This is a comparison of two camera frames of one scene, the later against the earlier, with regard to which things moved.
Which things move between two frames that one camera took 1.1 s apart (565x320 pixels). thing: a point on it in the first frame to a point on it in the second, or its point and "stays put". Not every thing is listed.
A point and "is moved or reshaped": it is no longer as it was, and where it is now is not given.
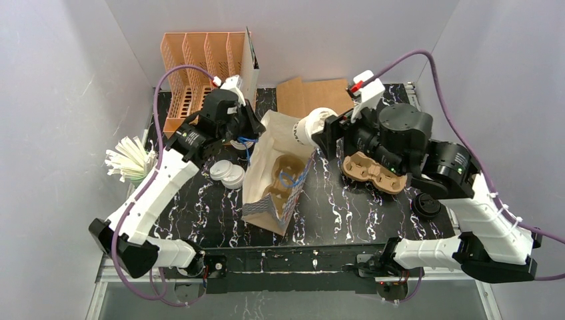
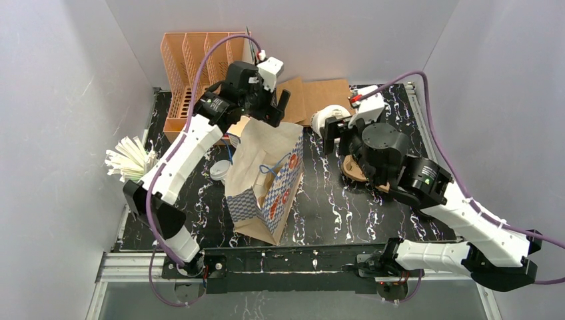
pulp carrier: (286, 170) to (263, 181)
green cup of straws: (131, 160) stays put
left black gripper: (244, 122) to (268, 112)
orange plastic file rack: (185, 89) stays put
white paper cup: (312, 123) is moved or reshaped
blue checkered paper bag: (277, 166) is moved or reshaped
